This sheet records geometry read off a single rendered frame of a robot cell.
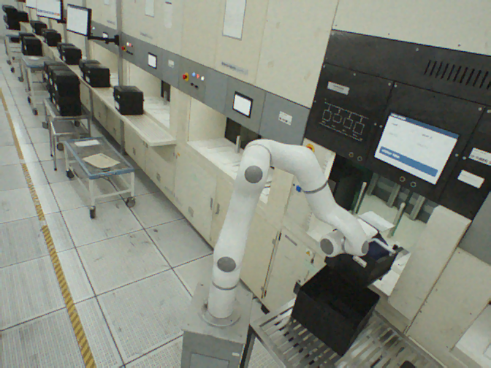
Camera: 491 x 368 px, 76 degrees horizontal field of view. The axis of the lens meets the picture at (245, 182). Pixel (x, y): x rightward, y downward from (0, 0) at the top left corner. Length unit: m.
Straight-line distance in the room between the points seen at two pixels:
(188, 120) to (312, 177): 1.99
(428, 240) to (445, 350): 0.51
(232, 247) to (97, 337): 1.46
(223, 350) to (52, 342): 1.27
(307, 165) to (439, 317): 0.95
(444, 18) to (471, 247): 0.85
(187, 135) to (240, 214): 1.90
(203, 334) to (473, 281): 1.09
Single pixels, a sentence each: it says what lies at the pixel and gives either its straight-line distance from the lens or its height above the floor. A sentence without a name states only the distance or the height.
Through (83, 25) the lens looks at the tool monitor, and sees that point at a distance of 3.99.
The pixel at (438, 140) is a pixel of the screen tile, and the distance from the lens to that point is 1.45.
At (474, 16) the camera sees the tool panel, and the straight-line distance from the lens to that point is 1.44.
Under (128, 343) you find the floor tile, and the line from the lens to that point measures 2.38.
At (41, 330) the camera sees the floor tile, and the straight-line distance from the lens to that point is 2.57.
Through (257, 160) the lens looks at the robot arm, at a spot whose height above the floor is 1.55.
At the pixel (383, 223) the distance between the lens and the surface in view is 1.46.
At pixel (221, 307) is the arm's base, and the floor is 0.84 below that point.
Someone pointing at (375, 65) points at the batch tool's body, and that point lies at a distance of 1.57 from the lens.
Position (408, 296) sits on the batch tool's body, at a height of 0.98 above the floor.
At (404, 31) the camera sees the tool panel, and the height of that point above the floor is 1.99.
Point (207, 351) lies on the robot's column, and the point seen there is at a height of 0.64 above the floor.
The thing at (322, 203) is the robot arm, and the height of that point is 1.42.
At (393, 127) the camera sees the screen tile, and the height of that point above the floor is 1.62.
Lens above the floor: 1.95
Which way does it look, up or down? 28 degrees down
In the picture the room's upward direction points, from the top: 10 degrees clockwise
